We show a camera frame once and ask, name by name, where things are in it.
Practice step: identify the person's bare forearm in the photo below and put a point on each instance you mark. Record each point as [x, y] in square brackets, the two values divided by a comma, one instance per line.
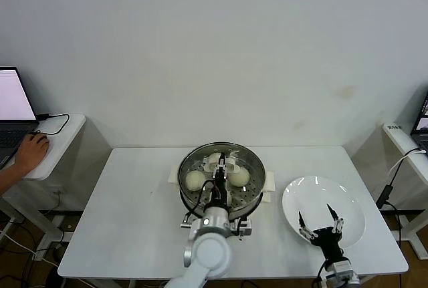
[8, 174]

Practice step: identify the white steamed baozi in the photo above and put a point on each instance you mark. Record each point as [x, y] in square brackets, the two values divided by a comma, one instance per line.
[195, 181]
[240, 178]
[211, 159]

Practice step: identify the laptop with blank screen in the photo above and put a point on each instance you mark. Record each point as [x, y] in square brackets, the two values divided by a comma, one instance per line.
[13, 97]

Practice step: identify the white side table with label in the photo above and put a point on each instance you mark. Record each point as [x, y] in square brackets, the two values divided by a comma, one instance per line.
[401, 144]

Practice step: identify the small printed label sticker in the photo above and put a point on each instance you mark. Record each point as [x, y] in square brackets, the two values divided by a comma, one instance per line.
[394, 127]

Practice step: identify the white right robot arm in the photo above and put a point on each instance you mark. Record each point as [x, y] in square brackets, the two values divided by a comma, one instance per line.
[341, 268]

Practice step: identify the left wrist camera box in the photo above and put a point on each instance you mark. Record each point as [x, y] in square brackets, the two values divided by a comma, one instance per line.
[244, 228]

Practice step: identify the white round plate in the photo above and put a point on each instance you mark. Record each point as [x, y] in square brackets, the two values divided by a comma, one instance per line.
[317, 194]

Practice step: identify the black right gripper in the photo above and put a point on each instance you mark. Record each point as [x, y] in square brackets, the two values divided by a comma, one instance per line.
[327, 241]

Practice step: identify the laptop showing video windows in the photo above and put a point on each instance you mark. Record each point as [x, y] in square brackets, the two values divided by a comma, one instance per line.
[422, 134]

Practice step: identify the stainless steel steamer basket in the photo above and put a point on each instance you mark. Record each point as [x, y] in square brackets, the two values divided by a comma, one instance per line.
[249, 192]

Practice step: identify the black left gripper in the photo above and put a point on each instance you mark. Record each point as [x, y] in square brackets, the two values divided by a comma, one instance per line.
[220, 192]

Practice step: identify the person's bare hand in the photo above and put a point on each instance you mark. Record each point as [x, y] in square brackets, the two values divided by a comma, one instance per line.
[31, 151]

